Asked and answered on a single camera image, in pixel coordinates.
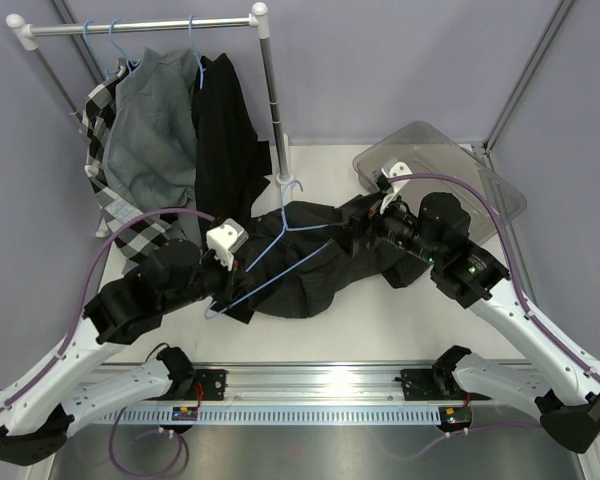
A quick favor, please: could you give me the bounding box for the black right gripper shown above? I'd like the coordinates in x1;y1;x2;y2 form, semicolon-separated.
325;188;442;266

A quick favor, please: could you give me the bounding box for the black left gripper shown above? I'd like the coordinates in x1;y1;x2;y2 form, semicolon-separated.
161;244;255;315

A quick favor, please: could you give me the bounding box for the dark pinstriped shirt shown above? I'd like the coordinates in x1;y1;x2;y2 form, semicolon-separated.
213;201;429;323

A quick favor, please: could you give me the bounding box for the blue hanger of pinstriped shirt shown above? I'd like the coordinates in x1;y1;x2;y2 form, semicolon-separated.
203;179;341;320

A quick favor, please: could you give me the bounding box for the plain black shirt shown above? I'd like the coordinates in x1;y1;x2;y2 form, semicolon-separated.
191;54;272;224

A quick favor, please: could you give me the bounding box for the blue hanger of black shirt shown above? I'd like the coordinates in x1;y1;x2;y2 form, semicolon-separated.
187;14;205;90

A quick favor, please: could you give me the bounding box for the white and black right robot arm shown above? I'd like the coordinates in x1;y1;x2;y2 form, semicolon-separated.
368;192;600;454

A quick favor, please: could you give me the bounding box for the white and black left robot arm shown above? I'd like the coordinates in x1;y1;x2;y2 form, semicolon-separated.
0;240;238;466

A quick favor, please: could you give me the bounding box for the black white checked shirt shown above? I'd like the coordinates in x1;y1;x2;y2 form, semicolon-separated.
81;66;184;264

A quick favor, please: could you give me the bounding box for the grey shirt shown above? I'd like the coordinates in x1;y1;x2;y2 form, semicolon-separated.
102;47;204;246

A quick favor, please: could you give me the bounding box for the blue hanger of grey shirt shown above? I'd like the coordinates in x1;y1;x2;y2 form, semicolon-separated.
108;19;140;72

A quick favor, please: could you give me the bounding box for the blue hanger of checked shirt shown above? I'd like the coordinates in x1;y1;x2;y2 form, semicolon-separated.
82;19;112;79

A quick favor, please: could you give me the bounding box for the clear plastic bin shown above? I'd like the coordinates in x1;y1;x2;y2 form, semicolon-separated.
352;121;527;244

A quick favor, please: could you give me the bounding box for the metal clothes rack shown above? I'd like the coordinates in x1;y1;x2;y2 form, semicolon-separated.
6;2;294;187

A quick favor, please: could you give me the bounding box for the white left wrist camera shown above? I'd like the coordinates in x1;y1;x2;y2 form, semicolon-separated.
206;218;249;271

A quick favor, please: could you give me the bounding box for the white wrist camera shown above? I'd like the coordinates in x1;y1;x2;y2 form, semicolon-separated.
373;157;412;214
206;218;249;271

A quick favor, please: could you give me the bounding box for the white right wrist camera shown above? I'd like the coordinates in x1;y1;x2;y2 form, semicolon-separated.
373;157;412;214

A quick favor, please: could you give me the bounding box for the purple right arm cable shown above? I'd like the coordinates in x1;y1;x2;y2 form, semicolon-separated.
384;172;600;461

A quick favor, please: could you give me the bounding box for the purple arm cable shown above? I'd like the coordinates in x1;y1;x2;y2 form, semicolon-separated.
0;208;219;474
384;172;600;461

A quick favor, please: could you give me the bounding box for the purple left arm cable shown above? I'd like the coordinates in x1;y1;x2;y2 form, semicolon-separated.
0;208;219;474

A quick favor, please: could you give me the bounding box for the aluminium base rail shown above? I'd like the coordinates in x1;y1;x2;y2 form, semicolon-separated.
44;362;589;406

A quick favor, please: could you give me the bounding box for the white slotted cable duct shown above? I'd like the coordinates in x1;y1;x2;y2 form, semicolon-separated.
95;405;442;426

